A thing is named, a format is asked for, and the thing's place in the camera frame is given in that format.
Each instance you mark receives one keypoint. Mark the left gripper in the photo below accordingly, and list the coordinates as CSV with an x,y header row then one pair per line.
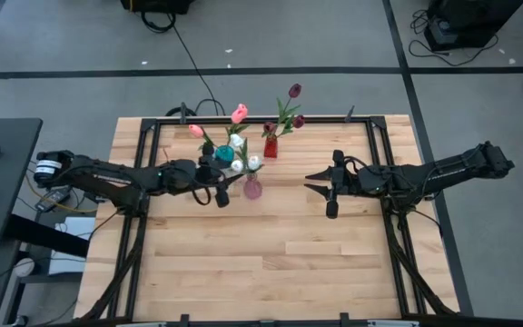
x,y
189,175

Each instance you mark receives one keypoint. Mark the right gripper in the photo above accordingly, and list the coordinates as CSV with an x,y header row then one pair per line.
x,y
352,181

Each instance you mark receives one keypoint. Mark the pink artificial tulip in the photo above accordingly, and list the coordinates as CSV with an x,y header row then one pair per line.
x,y
242,109
237,118
195,131

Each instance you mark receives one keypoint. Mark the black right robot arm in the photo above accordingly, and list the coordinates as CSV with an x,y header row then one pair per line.
x,y
443,175

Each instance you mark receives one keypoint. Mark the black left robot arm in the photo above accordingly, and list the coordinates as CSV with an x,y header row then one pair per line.
x,y
102,175

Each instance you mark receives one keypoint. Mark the pink glass vase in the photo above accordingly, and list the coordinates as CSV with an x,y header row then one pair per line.
x,y
253,190

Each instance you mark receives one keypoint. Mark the blue glass vase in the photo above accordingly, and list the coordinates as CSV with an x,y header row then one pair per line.
x,y
224,155

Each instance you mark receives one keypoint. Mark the red glass vase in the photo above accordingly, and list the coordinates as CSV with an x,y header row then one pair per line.
x,y
270,147

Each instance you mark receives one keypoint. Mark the silver bar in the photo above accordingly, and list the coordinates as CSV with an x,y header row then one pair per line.
x,y
393,324

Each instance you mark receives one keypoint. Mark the white box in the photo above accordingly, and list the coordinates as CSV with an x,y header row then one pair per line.
x,y
77,227

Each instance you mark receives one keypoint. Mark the black power adapter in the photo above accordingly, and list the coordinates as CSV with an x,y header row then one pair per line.
x,y
52,198

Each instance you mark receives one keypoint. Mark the black equipment box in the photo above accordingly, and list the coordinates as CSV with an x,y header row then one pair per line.
x,y
157,4

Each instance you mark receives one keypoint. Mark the black desk beam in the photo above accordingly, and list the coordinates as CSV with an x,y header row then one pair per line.
x,y
48,236

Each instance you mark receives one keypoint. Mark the large black equipment case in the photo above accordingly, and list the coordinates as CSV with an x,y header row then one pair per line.
x,y
466,22

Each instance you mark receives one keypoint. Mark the black desk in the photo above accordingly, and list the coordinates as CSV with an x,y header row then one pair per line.
x,y
7,181

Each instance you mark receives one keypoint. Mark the white round object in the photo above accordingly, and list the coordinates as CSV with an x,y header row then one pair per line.
x,y
24,267

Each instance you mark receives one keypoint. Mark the black aluminium table frame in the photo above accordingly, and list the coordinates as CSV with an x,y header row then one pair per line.
x,y
261,121

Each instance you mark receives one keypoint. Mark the black frame clamp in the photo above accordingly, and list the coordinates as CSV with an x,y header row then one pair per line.
x,y
344,319
350,113
183,113
184,320

